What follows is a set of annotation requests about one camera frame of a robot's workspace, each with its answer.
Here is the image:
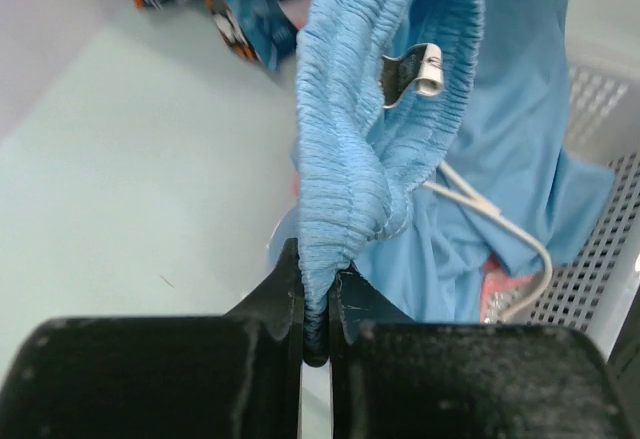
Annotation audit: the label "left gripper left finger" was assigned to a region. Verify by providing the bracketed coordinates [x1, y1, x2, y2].
[1, 239, 304, 438]

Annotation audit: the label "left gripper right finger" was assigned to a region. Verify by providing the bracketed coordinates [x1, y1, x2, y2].
[328, 268, 628, 438]

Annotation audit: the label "light blue shorts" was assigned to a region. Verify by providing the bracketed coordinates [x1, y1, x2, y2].
[296, 0, 615, 357]

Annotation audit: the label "pink shorts in basket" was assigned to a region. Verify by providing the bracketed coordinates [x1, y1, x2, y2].
[480, 254, 534, 320]

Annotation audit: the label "blue leaf print shorts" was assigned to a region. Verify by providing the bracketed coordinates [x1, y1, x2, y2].
[205, 0, 297, 71]

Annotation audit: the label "white plastic laundry basket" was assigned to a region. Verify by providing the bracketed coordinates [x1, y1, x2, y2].
[511, 38, 639, 357]

